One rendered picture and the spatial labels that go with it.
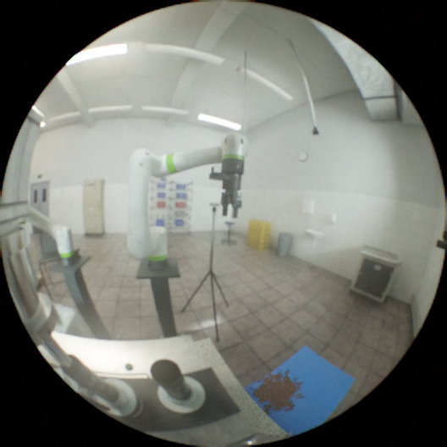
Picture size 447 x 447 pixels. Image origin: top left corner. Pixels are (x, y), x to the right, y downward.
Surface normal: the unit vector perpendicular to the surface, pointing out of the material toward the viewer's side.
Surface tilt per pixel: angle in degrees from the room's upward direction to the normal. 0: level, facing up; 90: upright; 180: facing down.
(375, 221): 90
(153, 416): 0
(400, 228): 90
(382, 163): 90
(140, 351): 0
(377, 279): 90
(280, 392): 0
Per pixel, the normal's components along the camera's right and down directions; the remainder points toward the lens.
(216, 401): 0.07, -0.98
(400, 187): -0.89, 0.01
